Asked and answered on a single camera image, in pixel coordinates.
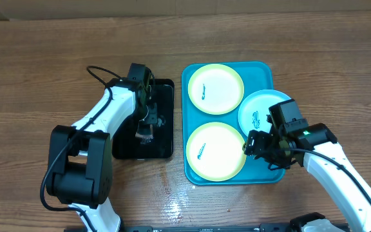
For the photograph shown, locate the brown cleaning sponge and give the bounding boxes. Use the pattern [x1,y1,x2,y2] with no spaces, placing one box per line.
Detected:
[135,132,154,145]

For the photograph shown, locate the light blue plate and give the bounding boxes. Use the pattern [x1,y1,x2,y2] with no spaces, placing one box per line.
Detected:
[238,90,290,136]

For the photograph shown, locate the yellow plate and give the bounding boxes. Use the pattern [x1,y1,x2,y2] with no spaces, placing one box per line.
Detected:
[185,122,246,182]
[187,64,244,115]

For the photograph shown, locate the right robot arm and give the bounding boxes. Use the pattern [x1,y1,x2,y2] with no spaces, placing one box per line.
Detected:
[243,123,371,231]

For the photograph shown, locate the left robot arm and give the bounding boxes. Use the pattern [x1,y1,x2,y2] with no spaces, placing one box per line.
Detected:
[40,77,175,231]

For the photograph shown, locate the black wash tray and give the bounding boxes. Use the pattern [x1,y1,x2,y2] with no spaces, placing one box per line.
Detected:
[112,79,175,159]

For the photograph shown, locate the teal plastic tray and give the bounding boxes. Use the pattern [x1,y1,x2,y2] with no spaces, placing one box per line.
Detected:
[182,61,285,186]

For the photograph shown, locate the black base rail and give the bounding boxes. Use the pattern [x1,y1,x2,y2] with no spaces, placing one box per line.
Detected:
[120,223,292,232]

